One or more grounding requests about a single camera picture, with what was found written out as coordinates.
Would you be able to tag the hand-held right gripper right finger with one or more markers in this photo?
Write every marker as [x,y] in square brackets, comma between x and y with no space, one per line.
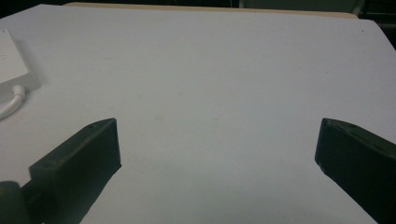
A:
[358,155]

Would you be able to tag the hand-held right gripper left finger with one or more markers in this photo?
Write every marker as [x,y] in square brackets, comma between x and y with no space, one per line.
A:
[77,161]

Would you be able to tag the white power adapter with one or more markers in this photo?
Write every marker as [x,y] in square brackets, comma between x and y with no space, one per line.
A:
[12,67]

